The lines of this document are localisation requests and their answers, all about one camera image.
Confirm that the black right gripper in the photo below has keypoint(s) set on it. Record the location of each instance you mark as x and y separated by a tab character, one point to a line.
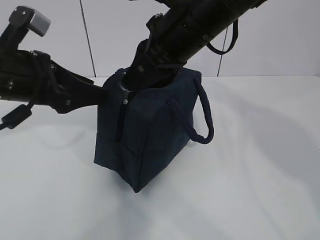
152	59

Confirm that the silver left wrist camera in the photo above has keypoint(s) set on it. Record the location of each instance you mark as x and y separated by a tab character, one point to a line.
22	20

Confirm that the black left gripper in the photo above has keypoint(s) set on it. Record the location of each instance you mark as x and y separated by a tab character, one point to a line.
34	77

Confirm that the dark navy fabric bag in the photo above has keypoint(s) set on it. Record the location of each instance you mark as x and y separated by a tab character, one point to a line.
138	135

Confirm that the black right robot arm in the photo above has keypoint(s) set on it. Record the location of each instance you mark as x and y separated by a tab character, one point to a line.
180	33

